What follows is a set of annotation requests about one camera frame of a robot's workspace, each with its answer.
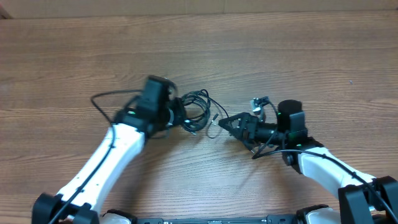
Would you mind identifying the black USB cable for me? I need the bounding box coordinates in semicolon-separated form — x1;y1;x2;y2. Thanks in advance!
180;88;230;139

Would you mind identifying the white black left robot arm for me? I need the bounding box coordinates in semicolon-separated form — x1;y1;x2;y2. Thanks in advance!
31;75;180;224

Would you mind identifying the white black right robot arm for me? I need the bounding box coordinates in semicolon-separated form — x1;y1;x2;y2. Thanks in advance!
218;97;397;223

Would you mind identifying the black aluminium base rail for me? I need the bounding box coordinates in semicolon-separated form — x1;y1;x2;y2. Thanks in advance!
99;203;330;224

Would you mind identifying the cardboard back wall panel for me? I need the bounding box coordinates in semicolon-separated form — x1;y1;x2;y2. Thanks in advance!
1;0;397;19

